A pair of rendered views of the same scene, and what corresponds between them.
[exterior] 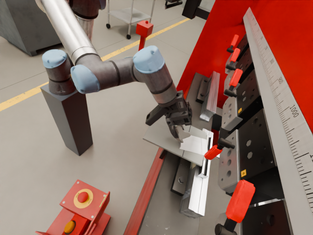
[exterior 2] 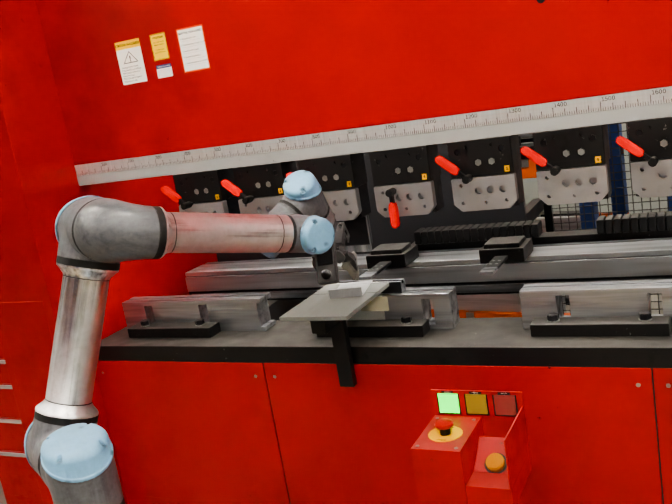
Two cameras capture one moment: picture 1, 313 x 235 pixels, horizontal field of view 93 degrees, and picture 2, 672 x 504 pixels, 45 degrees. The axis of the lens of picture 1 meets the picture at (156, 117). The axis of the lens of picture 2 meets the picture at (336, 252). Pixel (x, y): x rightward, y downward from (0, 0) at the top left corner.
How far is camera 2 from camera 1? 169 cm
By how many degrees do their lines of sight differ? 65
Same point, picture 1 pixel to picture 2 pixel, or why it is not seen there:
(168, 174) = (395, 341)
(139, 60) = (313, 183)
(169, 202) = (440, 336)
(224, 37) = not seen: hidden behind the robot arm
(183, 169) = (387, 323)
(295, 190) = (442, 136)
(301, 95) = (381, 120)
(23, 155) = not seen: outside the picture
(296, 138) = (411, 128)
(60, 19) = (228, 217)
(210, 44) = not seen: hidden behind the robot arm
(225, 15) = (54, 199)
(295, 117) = (396, 127)
